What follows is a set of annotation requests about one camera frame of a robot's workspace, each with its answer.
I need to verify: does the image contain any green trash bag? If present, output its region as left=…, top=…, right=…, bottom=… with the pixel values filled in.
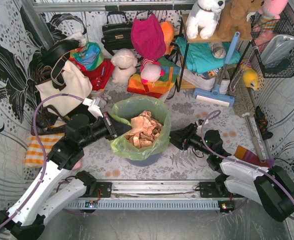
left=109, top=96, right=172, bottom=161

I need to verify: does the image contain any blue trash bin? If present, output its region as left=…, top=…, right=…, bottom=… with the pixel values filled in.
left=125, top=153, right=162, bottom=167

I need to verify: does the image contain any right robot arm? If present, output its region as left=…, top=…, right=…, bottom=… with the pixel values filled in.
left=170, top=123, right=294, bottom=222

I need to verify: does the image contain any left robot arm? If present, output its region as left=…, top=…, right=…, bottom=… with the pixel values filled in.
left=0, top=112, right=132, bottom=240

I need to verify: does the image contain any brown patterned bag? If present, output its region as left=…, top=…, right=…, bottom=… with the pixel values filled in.
left=36, top=104, right=70, bottom=136

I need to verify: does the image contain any cream canvas tote bag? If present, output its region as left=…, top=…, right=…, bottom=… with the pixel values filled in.
left=36, top=60, right=93, bottom=116

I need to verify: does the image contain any rainbow striped bag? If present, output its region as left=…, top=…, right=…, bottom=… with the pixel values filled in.
left=127, top=57, right=181, bottom=98

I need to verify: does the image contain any magenta cloth bag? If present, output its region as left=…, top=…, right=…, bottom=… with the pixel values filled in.
left=130, top=13, right=166, bottom=60

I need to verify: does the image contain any crumpled brown paper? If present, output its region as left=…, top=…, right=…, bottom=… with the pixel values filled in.
left=125, top=110, right=163, bottom=149

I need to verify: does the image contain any red cloth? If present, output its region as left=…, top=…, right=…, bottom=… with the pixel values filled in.
left=83, top=59, right=115, bottom=91

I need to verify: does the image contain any orange checkered towel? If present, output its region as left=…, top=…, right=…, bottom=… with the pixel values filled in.
left=24, top=133, right=64, bottom=168

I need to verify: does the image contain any bristle broom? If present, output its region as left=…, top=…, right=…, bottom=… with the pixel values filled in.
left=228, top=72, right=266, bottom=163

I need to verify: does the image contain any pink white plush doll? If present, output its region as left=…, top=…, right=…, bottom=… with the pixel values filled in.
left=140, top=58, right=165, bottom=84

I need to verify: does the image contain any cream plush lamb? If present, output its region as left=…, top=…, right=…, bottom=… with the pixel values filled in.
left=111, top=48, right=138, bottom=84

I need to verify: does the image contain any colourful rainbow cloth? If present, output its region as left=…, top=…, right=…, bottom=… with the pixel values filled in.
left=69, top=42, right=104, bottom=72

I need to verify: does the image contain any teal folded cloth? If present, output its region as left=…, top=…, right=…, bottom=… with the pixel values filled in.
left=175, top=36, right=241, bottom=74

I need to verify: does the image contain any yellow plush duck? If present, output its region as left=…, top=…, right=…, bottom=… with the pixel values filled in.
left=240, top=61, right=259, bottom=91

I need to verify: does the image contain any black leather handbag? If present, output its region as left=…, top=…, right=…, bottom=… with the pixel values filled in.
left=101, top=11, right=134, bottom=56

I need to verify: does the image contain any wooden shelf rack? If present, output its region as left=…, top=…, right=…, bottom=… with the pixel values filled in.
left=174, top=13, right=255, bottom=93

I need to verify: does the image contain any white plush dog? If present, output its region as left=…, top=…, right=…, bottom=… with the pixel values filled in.
left=186, top=0, right=225, bottom=40

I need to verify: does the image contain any silver foil pouch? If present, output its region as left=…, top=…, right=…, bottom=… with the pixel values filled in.
left=260, top=34, right=294, bottom=65

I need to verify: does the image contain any brown teddy bear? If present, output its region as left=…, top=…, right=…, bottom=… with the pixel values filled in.
left=217, top=0, right=265, bottom=40

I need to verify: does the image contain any pink plush toy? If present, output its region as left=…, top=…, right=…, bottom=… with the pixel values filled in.
left=257, top=0, right=288, bottom=29

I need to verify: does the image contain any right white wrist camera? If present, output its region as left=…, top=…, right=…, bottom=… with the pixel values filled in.
left=195, top=119, right=204, bottom=127

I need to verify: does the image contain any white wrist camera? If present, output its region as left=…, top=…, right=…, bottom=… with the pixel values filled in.
left=195, top=119, right=204, bottom=127
left=82, top=97, right=107, bottom=118

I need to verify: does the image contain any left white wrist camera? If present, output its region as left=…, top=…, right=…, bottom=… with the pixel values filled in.
left=82, top=97, right=107, bottom=118

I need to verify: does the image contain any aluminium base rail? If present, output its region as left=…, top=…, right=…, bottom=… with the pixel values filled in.
left=23, top=178, right=294, bottom=211

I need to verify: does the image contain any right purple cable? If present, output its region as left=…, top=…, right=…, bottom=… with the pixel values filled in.
left=200, top=109, right=294, bottom=223

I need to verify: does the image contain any purple cable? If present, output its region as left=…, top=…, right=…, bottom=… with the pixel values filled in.
left=200, top=109, right=294, bottom=223
left=0, top=93, right=98, bottom=238

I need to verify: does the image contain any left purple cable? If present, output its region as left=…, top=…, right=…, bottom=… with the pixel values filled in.
left=0, top=93, right=98, bottom=238

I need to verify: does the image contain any black wire basket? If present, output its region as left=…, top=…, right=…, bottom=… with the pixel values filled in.
left=251, top=12, right=294, bottom=79

